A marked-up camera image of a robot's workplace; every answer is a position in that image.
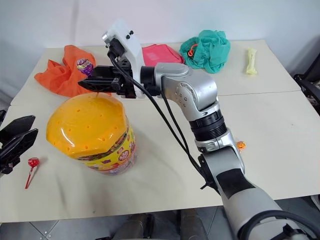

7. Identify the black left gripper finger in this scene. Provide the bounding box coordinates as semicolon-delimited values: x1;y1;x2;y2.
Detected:
0;128;39;164
0;115;36;140

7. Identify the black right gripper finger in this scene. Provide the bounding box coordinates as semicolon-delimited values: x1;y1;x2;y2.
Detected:
77;77;121;94
91;65;120;79

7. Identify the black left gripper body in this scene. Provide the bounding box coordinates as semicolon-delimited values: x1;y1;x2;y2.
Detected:
0;156;21;176

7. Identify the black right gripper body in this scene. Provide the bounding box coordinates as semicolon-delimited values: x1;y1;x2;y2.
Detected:
111;58;137;100

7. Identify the purple lollipop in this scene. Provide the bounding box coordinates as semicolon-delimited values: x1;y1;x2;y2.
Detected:
76;58;99;99

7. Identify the yellow perforated jar lid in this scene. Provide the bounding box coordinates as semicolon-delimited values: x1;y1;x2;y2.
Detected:
45;96;129;159

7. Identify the clear printed lollipop jar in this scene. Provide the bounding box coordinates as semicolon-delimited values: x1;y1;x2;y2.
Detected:
77;122;137;176

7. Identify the red wrapped lollipop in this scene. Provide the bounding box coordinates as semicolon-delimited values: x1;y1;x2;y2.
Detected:
24;157;41;190

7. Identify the orange cloth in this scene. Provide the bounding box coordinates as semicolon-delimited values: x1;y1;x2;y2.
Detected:
34;44;112;98

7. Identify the pink red cloth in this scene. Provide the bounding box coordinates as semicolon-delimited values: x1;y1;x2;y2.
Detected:
141;43;185;68

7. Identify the pale yellow wrapped packet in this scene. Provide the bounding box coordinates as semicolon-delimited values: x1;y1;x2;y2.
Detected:
243;47;258;76

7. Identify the dark rounded shape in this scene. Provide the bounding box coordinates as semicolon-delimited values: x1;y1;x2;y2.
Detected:
116;213;155;240
178;209;210;240

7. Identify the black chair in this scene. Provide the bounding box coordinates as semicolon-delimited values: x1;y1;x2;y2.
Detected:
292;56;320;107

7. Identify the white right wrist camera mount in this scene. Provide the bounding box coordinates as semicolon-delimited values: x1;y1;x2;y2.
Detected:
101;19;146;101

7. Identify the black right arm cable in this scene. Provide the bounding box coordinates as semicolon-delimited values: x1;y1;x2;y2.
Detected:
107;37;222;192

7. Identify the green drawstring cloth bag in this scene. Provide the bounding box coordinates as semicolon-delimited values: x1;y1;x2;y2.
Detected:
179;29;232;74

